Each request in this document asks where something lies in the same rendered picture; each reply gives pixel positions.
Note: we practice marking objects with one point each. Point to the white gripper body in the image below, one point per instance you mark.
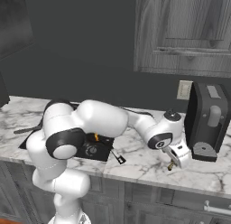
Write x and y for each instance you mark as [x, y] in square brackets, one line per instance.
[183, 157]

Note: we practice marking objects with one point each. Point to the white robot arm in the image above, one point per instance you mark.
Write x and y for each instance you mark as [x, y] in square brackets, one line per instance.
[96, 116]

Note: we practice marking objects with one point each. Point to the orange shrimp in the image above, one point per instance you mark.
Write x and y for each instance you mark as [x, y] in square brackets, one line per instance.
[96, 137]

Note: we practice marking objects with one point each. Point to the grey wooden drawer front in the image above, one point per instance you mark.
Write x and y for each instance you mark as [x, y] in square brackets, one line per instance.
[180, 197]

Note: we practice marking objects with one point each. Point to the black coffee machine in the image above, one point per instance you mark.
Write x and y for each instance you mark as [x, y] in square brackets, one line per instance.
[207, 122]

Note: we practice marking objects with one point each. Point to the grey wooden cupboard door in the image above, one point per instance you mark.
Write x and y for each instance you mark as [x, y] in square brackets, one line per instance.
[162, 215]

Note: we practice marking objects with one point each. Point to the narrow grey wooden panel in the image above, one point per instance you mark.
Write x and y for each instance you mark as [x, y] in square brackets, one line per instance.
[105, 191]

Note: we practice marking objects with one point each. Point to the black hob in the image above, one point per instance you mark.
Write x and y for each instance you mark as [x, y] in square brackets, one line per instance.
[99, 151]

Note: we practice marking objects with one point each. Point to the grey wooden base cupboard run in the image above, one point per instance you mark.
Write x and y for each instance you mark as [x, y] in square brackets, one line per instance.
[18, 191]

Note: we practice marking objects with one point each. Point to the dark appliance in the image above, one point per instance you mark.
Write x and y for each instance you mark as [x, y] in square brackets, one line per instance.
[3, 92]

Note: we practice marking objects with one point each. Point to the dark grey extractor hood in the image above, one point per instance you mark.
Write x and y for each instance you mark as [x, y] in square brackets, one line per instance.
[13, 20]

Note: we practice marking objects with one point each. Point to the white wall socket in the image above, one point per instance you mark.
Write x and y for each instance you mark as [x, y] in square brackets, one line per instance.
[184, 89]

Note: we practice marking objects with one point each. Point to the grey wooden wall cupboard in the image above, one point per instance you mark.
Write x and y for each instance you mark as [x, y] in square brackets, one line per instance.
[183, 32]

